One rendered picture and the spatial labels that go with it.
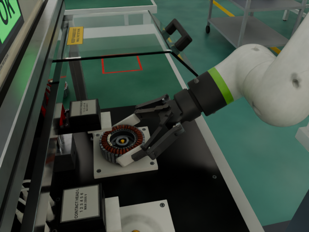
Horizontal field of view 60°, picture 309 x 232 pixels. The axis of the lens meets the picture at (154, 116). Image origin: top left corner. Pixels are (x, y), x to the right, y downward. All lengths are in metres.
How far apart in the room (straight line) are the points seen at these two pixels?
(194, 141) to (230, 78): 0.22
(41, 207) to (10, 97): 0.11
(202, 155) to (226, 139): 1.23
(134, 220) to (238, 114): 1.71
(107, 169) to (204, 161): 0.24
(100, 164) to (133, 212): 0.15
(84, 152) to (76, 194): 0.29
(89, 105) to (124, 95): 0.34
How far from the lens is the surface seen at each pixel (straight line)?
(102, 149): 0.65
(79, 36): 0.57
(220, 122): 2.06
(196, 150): 0.70
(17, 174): 0.26
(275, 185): 1.74
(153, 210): 0.57
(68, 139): 0.68
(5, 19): 0.39
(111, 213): 0.46
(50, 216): 0.44
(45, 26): 0.48
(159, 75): 1.05
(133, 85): 0.99
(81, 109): 0.60
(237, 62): 0.60
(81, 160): 0.70
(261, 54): 0.60
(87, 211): 0.42
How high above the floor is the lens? 1.27
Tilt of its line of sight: 38 degrees down
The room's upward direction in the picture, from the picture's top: straight up
